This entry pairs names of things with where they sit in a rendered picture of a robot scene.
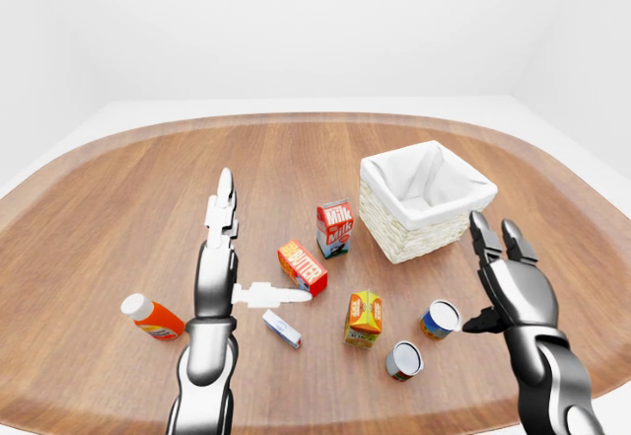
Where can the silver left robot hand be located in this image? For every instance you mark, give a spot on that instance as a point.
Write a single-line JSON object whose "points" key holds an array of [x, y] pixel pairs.
{"points": [[215, 277]]}

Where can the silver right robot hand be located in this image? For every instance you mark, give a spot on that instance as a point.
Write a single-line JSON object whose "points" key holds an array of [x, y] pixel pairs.
{"points": [[522, 287]]}

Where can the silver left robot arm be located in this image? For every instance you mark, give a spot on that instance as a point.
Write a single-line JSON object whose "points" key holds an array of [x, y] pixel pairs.
{"points": [[204, 376]]}

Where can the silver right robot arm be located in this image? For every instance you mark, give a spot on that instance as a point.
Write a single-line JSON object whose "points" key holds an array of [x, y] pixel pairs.
{"points": [[547, 381]]}

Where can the blue yellow soup tin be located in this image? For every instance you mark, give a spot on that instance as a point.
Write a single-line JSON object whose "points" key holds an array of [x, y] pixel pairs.
{"points": [[439, 321]]}

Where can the white wicker basket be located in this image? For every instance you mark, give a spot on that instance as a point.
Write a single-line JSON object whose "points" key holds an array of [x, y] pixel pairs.
{"points": [[424, 203]]}

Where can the red green sauce tin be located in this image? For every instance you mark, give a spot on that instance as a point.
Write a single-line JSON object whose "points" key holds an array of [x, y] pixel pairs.
{"points": [[404, 361]]}

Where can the orange bottle with white cap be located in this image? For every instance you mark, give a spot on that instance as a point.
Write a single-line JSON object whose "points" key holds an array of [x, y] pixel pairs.
{"points": [[155, 320]]}

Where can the small blue white box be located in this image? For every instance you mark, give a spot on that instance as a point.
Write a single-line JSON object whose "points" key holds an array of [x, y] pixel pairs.
{"points": [[282, 329]]}

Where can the red butter box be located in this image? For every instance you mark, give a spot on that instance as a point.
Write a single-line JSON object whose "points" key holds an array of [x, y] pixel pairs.
{"points": [[301, 268]]}

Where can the red milk carton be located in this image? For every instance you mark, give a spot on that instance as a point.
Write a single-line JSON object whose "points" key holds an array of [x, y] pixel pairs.
{"points": [[336, 230]]}

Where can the orange juice carton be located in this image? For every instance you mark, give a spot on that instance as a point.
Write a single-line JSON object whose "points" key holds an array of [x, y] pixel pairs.
{"points": [[364, 320]]}

